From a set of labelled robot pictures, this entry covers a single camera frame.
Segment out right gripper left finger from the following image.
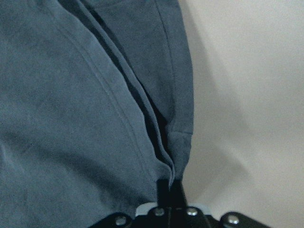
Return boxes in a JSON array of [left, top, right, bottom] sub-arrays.
[[157, 179, 170, 208]]

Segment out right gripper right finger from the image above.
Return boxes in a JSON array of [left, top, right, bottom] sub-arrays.
[[170, 180, 188, 208]]

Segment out black t-shirt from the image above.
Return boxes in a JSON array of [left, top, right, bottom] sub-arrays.
[[0, 0, 193, 228]]

